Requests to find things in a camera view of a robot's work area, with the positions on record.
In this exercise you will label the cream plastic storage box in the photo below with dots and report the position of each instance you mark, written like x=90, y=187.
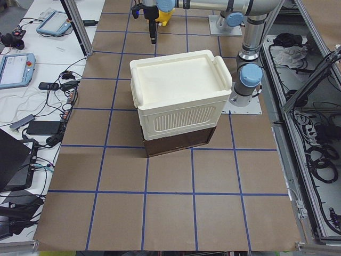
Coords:
x=179, y=93

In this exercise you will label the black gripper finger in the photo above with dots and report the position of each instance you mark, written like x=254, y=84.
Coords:
x=152, y=31

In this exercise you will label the aluminium frame post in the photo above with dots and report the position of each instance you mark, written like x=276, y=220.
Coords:
x=77, y=24

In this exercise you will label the dark brown wooden drawer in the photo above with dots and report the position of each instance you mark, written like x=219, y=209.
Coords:
x=178, y=142

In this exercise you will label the blue teach pendant near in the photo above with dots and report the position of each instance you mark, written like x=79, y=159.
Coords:
x=17, y=70

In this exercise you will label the black power adapter brick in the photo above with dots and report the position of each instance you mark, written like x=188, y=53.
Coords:
x=43, y=127

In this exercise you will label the black laptop computer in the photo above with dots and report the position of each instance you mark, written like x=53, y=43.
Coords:
x=17, y=162

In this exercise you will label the crumpled white cloth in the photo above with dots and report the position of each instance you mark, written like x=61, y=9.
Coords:
x=291, y=57

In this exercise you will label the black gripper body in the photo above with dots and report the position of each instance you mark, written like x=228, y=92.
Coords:
x=149, y=13

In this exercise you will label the blue teach pendant far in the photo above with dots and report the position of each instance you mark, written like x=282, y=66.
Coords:
x=56, y=24

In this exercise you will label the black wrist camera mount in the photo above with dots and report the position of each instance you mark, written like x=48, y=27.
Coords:
x=135, y=9

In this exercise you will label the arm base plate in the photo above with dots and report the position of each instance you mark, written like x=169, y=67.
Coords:
x=219, y=27
x=253, y=108

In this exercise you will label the yellow plush dinosaur toy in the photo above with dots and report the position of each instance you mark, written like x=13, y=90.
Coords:
x=164, y=17

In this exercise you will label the blue teach pendant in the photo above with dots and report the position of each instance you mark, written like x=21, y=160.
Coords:
x=17, y=70
x=56, y=24

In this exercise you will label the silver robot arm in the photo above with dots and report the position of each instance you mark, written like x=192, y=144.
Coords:
x=260, y=17

